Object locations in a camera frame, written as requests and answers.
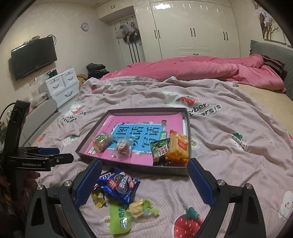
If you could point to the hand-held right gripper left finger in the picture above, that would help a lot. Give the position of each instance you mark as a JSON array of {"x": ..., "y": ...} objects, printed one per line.
[{"x": 90, "y": 180}]

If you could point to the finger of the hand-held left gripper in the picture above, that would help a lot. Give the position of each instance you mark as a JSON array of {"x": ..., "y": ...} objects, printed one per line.
[
  {"x": 49, "y": 151},
  {"x": 61, "y": 158}
]

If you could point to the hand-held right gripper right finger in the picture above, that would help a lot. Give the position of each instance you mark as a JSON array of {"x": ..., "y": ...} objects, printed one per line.
[{"x": 201, "y": 180}]

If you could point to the yellow wafer packet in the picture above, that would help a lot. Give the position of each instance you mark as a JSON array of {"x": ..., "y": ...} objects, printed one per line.
[{"x": 98, "y": 198}]

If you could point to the blue cookie packet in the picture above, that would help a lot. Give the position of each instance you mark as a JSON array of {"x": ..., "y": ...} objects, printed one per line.
[{"x": 121, "y": 185}]

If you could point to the shallow dark cardboard box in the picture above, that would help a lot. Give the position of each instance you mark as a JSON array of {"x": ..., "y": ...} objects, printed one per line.
[{"x": 169, "y": 171}]

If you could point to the yellow green pastry packet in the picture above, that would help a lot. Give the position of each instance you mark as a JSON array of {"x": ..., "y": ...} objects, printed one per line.
[
  {"x": 139, "y": 208},
  {"x": 101, "y": 141}
]

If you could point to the orange cracker packet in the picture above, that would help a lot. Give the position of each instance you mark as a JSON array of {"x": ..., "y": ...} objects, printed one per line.
[{"x": 179, "y": 144}]

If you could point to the clear red candy packet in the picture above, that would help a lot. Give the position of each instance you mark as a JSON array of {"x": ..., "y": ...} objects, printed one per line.
[{"x": 123, "y": 147}]

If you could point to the lime green snack packet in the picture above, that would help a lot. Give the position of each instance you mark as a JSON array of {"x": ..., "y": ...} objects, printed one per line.
[{"x": 119, "y": 219}]

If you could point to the green black snack packet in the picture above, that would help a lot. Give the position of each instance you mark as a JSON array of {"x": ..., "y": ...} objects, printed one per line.
[{"x": 160, "y": 148}]

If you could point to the person's left hand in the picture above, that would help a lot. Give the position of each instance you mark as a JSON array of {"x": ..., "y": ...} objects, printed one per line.
[{"x": 33, "y": 175}]

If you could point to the printed strawberry blanket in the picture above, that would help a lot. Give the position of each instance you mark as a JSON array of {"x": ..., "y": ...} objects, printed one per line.
[{"x": 217, "y": 148}]

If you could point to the grey chair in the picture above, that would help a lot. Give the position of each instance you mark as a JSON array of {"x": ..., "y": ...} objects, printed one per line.
[{"x": 43, "y": 114}]

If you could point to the white drawer cabinet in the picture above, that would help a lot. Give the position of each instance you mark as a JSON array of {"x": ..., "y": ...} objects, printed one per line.
[{"x": 61, "y": 87}]

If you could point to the pink book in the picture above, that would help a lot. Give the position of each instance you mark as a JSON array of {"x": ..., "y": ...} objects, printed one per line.
[{"x": 137, "y": 135}]

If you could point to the yellow knit blanket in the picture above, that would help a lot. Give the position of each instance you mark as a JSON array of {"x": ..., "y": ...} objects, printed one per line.
[{"x": 82, "y": 79}]

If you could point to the dark clothes pile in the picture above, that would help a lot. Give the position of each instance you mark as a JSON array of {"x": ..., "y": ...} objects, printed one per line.
[{"x": 96, "y": 69}]

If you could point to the black television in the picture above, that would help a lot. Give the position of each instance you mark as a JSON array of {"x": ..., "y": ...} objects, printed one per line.
[{"x": 34, "y": 57}]

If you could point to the beige bed sheet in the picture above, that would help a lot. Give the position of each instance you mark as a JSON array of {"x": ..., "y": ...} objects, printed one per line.
[{"x": 263, "y": 100}]

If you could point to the pink quilt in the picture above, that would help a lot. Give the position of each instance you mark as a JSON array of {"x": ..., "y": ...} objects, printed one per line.
[{"x": 183, "y": 68}]

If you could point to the black striped hanging jacket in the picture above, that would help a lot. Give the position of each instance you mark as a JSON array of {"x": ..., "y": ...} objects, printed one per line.
[{"x": 134, "y": 49}]

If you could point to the striped pillow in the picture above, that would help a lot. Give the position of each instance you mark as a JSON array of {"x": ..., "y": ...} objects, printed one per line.
[{"x": 273, "y": 64}]

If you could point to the grey headboard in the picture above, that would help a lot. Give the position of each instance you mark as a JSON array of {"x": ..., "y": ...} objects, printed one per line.
[{"x": 263, "y": 49}]

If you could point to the hanging hats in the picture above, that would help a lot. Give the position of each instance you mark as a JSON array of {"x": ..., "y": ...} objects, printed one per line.
[{"x": 128, "y": 28}]

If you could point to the white wardrobe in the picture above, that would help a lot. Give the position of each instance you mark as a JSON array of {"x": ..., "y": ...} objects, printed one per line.
[{"x": 194, "y": 22}]

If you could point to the purple wall clock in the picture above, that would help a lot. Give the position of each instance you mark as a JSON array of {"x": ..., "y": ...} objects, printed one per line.
[{"x": 85, "y": 26}]

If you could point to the wall poster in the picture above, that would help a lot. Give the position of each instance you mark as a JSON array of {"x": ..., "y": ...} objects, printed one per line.
[{"x": 267, "y": 20}]

